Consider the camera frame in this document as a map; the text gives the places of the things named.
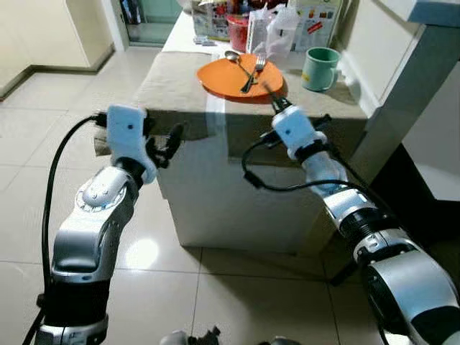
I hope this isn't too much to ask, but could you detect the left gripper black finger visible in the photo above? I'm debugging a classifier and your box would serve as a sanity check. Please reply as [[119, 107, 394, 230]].
[[165, 122, 187, 161]]

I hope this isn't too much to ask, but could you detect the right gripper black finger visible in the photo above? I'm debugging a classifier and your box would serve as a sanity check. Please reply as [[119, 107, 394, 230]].
[[262, 82, 289, 111]]

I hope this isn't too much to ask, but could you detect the metal fork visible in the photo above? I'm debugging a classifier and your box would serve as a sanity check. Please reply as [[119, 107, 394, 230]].
[[240, 57, 269, 95]]

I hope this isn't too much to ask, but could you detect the green mug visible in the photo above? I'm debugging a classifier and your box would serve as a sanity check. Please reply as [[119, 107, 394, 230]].
[[301, 47, 343, 93]]

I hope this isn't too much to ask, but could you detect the beige table cloth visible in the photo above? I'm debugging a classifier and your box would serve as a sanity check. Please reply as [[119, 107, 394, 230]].
[[132, 50, 369, 142]]

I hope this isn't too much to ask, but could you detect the orange plate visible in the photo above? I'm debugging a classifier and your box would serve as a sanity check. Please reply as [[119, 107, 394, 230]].
[[195, 53, 287, 104]]

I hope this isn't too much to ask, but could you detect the metal spoon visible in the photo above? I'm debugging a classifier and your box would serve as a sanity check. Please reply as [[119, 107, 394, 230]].
[[224, 50, 253, 77]]

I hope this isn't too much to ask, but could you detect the clear plastic bag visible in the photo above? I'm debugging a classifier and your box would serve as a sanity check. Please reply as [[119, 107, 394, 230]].
[[247, 6, 302, 63]]

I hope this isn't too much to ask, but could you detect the white table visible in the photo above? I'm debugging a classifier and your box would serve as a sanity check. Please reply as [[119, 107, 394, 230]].
[[132, 10, 369, 257]]

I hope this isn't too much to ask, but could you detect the red plastic container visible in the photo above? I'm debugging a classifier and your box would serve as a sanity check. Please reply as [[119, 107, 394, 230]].
[[226, 14, 251, 53]]

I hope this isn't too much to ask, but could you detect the printed cardboard box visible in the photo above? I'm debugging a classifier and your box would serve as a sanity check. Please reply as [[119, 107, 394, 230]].
[[290, 0, 343, 53]]

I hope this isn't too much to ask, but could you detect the colourful snack package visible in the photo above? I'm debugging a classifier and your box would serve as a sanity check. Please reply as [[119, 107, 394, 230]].
[[192, 0, 235, 42]]

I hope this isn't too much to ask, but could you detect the glass door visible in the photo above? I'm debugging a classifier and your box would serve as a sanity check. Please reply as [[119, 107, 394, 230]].
[[118, 0, 185, 46]]

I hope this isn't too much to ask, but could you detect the white counter grey top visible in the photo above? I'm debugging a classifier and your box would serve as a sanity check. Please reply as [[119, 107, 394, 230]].
[[344, 0, 460, 203]]

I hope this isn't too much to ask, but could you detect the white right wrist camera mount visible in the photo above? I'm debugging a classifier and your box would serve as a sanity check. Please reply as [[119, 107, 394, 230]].
[[271, 106, 328, 161]]

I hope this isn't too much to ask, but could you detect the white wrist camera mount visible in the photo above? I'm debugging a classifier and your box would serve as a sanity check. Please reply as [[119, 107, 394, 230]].
[[106, 104, 160, 185], [271, 106, 328, 161]]

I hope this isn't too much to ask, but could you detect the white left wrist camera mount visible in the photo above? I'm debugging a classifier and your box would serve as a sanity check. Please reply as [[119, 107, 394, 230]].
[[106, 104, 160, 185]]

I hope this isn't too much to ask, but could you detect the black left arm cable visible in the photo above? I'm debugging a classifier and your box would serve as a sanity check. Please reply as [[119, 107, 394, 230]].
[[25, 113, 110, 345]]

